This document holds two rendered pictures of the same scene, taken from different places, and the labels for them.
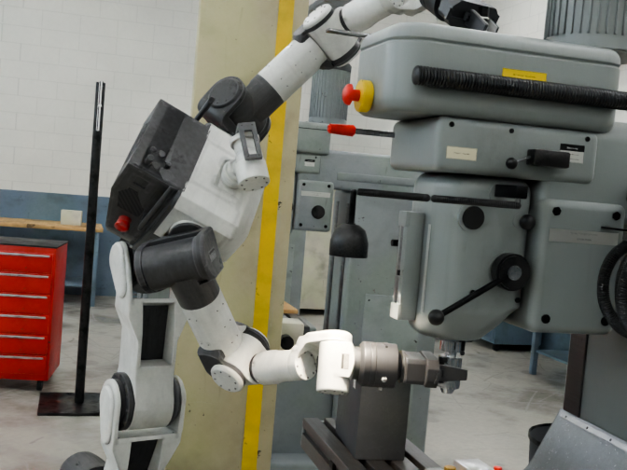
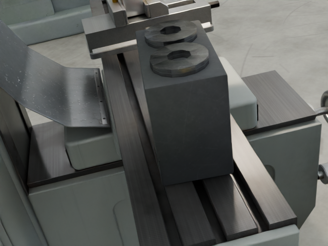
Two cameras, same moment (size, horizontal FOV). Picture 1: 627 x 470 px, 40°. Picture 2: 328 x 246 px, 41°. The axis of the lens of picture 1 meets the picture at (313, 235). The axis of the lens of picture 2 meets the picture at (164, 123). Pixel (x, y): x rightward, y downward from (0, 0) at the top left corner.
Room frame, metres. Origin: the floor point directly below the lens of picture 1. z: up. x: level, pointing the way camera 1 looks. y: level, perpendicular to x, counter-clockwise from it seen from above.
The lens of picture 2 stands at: (2.69, -0.11, 1.45)
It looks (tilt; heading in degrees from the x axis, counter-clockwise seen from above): 34 degrees down; 190
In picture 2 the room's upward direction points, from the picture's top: 10 degrees counter-clockwise
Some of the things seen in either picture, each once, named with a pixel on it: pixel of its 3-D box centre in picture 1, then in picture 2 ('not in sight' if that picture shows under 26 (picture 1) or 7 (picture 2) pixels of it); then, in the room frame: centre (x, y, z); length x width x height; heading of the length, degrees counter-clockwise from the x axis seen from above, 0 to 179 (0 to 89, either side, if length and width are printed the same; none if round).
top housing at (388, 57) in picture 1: (483, 84); not in sight; (1.69, -0.31, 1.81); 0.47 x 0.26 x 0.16; 106
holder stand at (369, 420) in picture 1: (371, 405); (181, 95); (2.05, -0.18, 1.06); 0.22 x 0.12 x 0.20; 11
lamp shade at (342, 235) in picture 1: (349, 239); not in sight; (1.58, -0.07, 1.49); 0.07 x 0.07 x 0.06
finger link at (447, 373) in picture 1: (452, 374); not in sight; (1.65, -0.29, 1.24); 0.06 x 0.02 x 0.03; 93
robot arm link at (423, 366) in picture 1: (403, 367); not in sight; (1.68, -0.20, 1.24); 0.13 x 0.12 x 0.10; 3
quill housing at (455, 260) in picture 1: (462, 255); not in sight; (1.68, -0.30, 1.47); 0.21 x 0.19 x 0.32; 16
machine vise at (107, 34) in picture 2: not in sight; (145, 16); (1.54, -0.30, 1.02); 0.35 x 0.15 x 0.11; 109
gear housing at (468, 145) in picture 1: (490, 151); not in sight; (1.69, -0.33, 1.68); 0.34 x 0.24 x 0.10; 106
